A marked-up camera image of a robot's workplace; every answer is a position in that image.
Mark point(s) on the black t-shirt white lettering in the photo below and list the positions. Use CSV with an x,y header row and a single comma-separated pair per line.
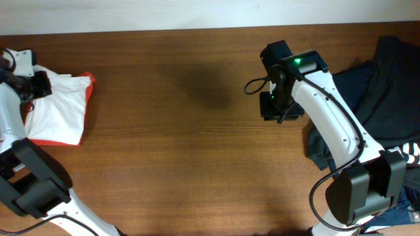
x,y
389,110

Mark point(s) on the white printed t-shirt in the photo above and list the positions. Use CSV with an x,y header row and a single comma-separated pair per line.
x,y
59,108

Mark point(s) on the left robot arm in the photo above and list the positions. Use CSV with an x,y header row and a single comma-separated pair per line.
x,y
33,183

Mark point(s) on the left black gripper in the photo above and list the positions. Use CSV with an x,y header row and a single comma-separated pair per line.
x,y
41,85

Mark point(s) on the navy blue garment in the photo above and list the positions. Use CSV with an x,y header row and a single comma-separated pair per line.
x,y
353,83

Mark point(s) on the dark green garment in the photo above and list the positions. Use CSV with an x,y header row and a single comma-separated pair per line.
x,y
318,152

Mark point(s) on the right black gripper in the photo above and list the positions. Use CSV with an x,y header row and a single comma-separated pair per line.
x,y
266,110

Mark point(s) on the folded red t-shirt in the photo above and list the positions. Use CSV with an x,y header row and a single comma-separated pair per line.
x,y
88,88

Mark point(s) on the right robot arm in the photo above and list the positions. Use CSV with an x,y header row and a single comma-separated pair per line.
x,y
367,179

